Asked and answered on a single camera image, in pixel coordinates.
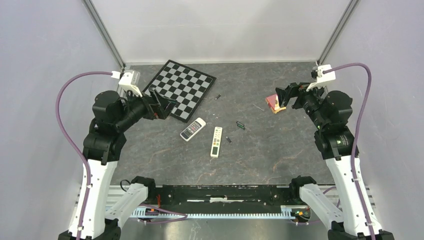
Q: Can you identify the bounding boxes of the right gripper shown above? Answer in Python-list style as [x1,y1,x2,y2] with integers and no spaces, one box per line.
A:
[276,79,328,129]

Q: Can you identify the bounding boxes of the white slotted cable duct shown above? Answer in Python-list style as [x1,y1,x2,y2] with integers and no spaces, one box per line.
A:
[130,206,295,220]

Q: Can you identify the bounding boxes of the long white remote control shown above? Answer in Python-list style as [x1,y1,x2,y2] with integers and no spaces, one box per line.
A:
[210,126,223,158]

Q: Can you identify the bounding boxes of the red and yellow block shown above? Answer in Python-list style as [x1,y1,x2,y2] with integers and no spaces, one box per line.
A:
[265,94,287,114]

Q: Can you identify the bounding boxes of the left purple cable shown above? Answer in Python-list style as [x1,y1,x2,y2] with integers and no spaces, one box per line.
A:
[54,71,115,240]

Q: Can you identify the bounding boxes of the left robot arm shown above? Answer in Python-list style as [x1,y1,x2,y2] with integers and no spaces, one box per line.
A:
[58,88,177,240]

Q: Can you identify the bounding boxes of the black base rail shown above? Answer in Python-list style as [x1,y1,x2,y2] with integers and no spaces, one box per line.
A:
[139,184,308,214]

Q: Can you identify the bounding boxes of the black and grey chessboard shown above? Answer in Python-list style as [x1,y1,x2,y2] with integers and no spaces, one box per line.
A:
[142,60,217,123]

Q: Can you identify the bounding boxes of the short white remote control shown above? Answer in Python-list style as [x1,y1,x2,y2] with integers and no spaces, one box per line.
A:
[180,117,206,142]

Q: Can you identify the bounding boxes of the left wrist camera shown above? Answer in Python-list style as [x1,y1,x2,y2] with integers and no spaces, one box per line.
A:
[118,69,143,97]

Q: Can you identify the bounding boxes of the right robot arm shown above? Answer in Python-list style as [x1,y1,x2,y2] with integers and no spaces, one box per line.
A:
[275,82,394,240]

